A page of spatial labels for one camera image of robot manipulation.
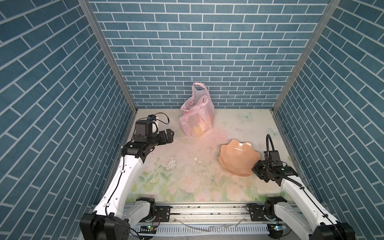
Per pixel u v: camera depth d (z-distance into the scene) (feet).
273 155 2.15
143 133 1.83
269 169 2.06
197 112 3.12
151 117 2.16
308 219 1.48
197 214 2.47
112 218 1.21
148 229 2.37
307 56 2.92
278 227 2.33
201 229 2.32
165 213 2.41
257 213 2.42
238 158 3.07
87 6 2.28
